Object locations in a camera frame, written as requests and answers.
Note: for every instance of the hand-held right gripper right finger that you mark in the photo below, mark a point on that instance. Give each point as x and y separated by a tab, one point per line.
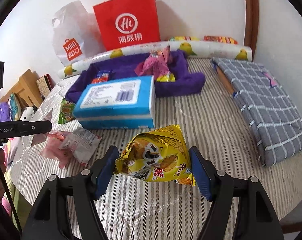
201	172

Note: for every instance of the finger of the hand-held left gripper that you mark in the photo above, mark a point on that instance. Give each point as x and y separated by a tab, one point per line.
38	127

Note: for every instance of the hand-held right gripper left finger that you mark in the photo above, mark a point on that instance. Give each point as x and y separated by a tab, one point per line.
104	170

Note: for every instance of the green snack packet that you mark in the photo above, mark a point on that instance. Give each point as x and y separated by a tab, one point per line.
67	111

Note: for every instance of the yellow snack packet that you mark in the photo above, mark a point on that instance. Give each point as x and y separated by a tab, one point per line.
153	155

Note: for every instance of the red snack packet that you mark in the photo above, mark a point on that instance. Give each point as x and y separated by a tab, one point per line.
101	77

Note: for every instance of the purple fabric tray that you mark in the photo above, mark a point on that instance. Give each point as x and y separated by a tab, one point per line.
181	82

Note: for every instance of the purple plush toy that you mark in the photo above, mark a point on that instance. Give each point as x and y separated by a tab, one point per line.
3	112

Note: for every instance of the white plush toy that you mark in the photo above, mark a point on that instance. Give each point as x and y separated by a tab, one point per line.
27	113

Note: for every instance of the colourful pillow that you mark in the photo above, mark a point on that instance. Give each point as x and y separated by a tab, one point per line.
14	105

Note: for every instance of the patterned box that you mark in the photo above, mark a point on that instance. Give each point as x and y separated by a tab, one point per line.
45	86

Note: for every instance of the wooden chair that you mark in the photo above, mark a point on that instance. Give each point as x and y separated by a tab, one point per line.
25	85

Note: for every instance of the blue tissue box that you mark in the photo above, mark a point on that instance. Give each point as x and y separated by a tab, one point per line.
116	105

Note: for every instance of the grey checked folded cloth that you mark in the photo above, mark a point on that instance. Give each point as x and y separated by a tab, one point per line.
266	105

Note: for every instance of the white plastic bag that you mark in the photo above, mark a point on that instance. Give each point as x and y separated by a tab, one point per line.
73	32

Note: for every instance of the duck print paper roll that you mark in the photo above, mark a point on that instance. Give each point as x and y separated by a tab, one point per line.
216	48

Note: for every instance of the orange chip bag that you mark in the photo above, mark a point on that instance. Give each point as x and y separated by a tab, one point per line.
219	40

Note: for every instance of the yellow chip bag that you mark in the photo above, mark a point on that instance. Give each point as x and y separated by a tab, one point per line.
182	39

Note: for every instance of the red paper bag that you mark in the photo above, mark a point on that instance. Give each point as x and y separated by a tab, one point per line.
127	17

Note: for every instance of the brown wooden door frame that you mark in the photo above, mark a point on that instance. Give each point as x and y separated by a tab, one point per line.
251	17

